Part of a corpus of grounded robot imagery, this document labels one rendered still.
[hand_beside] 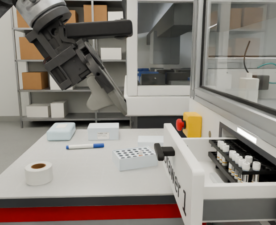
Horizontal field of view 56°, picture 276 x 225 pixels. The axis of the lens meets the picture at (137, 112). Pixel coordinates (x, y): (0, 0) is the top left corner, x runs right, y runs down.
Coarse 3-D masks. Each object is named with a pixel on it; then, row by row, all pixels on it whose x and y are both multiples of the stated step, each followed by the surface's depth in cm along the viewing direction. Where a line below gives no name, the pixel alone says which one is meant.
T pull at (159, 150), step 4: (156, 144) 53; (156, 148) 51; (160, 148) 51; (164, 148) 51; (168, 148) 51; (172, 148) 51; (156, 152) 50; (160, 152) 48; (164, 152) 50; (168, 152) 50; (172, 152) 50; (160, 156) 47; (160, 160) 48
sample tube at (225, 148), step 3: (222, 147) 53; (225, 147) 52; (228, 147) 52; (222, 150) 53; (225, 150) 52; (228, 150) 52; (222, 156) 53; (222, 159) 53; (225, 159) 52; (222, 162) 53; (225, 162) 53; (225, 165) 53
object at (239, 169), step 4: (212, 140) 60; (216, 140) 60; (212, 144) 58; (216, 144) 57; (216, 148) 55; (220, 152) 53; (224, 152) 52; (228, 152) 52; (224, 156) 51; (228, 156) 50; (228, 160) 49; (232, 164) 47; (236, 164) 46; (236, 168) 45; (240, 168) 44; (240, 172) 44; (244, 172) 43; (248, 172) 43; (252, 172) 43
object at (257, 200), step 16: (192, 144) 63; (208, 144) 63; (208, 160) 64; (208, 176) 56; (224, 176) 56; (208, 192) 39; (224, 192) 39; (240, 192) 40; (256, 192) 40; (272, 192) 40; (208, 208) 40; (224, 208) 40; (240, 208) 40; (256, 208) 40; (272, 208) 40
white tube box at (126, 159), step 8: (112, 152) 83; (120, 152) 82; (128, 152) 82; (136, 152) 82; (144, 152) 82; (152, 152) 82; (112, 160) 84; (120, 160) 76; (128, 160) 77; (136, 160) 78; (144, 160) 79; (152, 160) 80; (120, 168) 76; (128, 168) 77; (136, 168) 78
